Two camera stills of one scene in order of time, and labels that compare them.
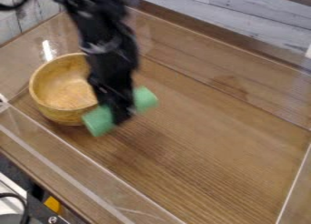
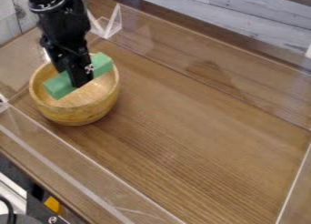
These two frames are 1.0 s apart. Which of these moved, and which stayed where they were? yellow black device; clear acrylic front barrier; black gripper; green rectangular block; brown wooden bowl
Moved: black gripper; green rectangular block
Stayed: yellow black device; brown wooden bowl; clear acrylic front barrier
